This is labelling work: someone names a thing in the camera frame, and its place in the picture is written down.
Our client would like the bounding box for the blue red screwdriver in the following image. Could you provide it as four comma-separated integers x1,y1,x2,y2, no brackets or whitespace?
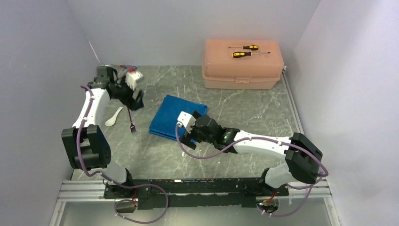
119,65,137,71

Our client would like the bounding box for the small black-handled screwdriver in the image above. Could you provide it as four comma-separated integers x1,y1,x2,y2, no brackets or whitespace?
229,45,259,51

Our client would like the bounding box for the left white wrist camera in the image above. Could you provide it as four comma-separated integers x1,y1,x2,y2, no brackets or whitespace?
125,71,144,91

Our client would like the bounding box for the white plastic utensil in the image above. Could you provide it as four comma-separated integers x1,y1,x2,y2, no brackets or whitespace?
104,107,123,127

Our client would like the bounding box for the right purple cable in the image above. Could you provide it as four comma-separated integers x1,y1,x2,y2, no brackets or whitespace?
175,122,329,218

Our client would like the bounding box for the purple fork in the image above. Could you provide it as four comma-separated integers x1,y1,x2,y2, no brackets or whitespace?
127,107,136,134

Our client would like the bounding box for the yellow black screwdriver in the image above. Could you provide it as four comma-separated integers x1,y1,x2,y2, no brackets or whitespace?
231,51,270,58

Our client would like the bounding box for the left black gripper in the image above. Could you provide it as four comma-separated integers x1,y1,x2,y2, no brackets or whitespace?
112,75,144,111

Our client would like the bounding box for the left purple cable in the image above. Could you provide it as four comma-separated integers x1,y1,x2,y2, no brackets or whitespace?
76,85,169,226

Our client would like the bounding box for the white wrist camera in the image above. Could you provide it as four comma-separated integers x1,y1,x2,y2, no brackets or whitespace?
177,111,196,133
125,71,144,91

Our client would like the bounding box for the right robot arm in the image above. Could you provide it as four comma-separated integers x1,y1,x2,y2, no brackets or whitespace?
175,111,327,195

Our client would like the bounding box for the peach plastic toolbox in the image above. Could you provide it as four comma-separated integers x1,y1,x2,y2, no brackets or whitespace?
202,39,284,89

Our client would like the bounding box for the purple cable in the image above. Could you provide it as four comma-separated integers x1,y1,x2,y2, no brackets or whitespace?
175,122,329,218
76,85,169,226

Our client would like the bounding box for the aluminium frame rail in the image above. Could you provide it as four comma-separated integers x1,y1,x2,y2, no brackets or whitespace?
50,178,341,226

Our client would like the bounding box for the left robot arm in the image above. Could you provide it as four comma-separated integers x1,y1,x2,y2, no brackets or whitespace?
61,65,144,198

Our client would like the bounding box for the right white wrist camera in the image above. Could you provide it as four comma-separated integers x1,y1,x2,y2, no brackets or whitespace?
177,111,196,133

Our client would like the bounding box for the blue cloth napkin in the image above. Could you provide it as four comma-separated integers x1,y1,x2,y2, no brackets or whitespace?
149,95,207,140

